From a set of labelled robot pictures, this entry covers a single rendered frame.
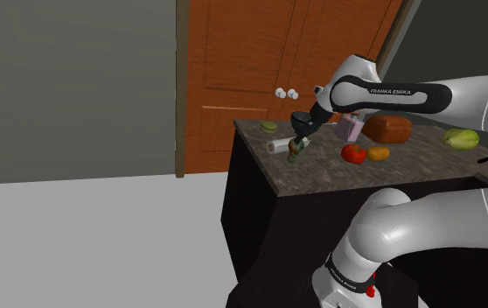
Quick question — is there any orange wooden double door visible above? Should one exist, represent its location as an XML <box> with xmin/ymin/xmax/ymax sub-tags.
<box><xmin>175</xmin><ymin>0</ymin><xmax>421</xmax><ymax>179</ymax></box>

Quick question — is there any green striped melon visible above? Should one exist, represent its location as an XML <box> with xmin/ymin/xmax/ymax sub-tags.
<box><xmin>441</xmin><ymin>128</ymin><xmax>481</xmax><ymax>151</ymax></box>

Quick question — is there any orange potato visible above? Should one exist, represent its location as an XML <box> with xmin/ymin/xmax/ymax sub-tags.
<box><xmin>365</xmin><ymin>146</ymin><xmax>391</xmax><ymax>163</ymax></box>

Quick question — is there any pink box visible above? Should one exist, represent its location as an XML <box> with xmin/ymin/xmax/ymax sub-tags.
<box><xmin>335</xmin><ymin>112</ymin><xmax>366</xmax><ymax>144</ymax></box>

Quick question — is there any dark counter cabinet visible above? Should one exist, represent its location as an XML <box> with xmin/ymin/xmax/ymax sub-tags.
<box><xmin>220</xmin><ymin>118</ymin><xmax>488</xmax><ymax>308</ymax></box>

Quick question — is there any green macaron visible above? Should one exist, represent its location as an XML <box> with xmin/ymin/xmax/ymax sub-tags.
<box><xmin>259</xmin><ymin>120</ymin><xmax>280</xmax><ymax>135</ymax></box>

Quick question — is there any green brown patterned bottle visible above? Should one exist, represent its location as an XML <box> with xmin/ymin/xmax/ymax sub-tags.
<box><xmin>287</xmin><ymin>137</ymin><xmax>306</xmax><ymax>165</ymax></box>

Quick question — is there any dark robot stand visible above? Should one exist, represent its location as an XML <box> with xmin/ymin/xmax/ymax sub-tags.
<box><xmin>225</xmin><ymin>261</ymin><xmax>432</xmax><ymax>308</ymax></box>

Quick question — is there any red tomato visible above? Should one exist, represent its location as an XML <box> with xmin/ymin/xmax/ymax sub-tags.
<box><xmin>339</xmin><ymin>143</ymin><xmax>368</xmax><ymax>166</ymax></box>

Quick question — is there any white paper roll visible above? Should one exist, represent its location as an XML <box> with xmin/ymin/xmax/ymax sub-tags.
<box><xmin>266</xmin><ymin>136</ymin><xmax>311</xmax><ymax>155</ymax></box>

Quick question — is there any brown bread loaf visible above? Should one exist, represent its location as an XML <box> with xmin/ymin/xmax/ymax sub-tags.
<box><xmin>361</xmin><ymin>114</ymin><xmax>415</xmax><ymax>145</ymax></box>

